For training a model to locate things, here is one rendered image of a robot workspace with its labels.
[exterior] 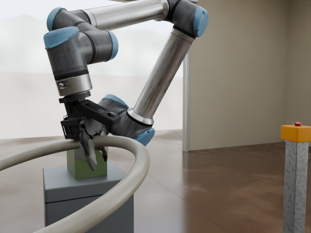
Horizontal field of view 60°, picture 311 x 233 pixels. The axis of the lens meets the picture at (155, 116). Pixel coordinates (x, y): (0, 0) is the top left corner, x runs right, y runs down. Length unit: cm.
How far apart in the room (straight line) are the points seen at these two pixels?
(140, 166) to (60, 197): 83
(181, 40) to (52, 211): 92
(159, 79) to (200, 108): 501
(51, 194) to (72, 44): 74
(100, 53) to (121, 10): 30
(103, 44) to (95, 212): 51
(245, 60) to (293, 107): 186
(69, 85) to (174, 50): 63
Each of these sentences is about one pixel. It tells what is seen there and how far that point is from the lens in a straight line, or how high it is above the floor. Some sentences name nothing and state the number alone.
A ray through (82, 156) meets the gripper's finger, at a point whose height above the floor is 108.
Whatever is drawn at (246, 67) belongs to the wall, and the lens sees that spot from 708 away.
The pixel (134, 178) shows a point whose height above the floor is 111.
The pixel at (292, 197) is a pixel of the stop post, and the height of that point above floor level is 69.
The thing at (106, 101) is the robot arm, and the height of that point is 121.
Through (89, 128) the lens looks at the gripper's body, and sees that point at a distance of 73.
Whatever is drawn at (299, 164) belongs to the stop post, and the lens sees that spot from 166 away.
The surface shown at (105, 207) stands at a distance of 41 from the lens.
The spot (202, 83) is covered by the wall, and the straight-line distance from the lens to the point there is 626.
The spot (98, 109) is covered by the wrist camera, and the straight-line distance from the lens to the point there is 73.
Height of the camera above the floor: 125
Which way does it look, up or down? 4 degrees down
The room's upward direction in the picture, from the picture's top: straight up
